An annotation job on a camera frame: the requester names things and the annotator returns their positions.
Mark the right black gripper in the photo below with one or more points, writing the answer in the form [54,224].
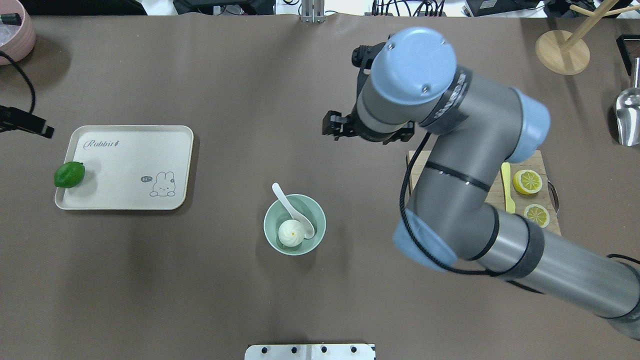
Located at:
[336,126]

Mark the white ceramic spoon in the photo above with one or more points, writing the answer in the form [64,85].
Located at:
[309,230]

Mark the white steamed bun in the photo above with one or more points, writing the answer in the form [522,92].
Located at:
[291,233]

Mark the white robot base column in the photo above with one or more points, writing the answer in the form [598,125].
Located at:
[318,351]

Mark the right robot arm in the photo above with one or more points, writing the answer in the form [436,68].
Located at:
[414,79]

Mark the mint green bowl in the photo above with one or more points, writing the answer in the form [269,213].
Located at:
[277,214]

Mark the pink bowl with ice cubes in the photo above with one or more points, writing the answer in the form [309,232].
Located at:
[17,41]

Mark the metal tube in bowl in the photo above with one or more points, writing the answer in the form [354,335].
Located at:
[11,19]

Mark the yellow plastic knife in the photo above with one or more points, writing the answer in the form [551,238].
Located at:
[505,173]

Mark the thick lemon half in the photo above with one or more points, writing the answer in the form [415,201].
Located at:
[527,182]

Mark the beige rabbit tray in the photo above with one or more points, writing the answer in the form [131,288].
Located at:
[129,167]

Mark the thin lemon slice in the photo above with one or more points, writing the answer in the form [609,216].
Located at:
[537,214]

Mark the wooden mug tree stand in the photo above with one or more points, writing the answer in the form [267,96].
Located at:
[564,52]

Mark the green lime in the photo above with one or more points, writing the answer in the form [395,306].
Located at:
[69,175]

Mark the metal scoop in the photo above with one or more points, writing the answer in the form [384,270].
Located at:
[627,109]

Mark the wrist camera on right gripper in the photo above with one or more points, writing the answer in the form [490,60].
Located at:
[362,58]

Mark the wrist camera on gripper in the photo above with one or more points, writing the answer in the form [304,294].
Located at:
[362,58]
[12,118]

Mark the aluminium frame post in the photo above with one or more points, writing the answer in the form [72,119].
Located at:
[312,11]

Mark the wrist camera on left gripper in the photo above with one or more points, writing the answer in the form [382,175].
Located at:
[12,118]

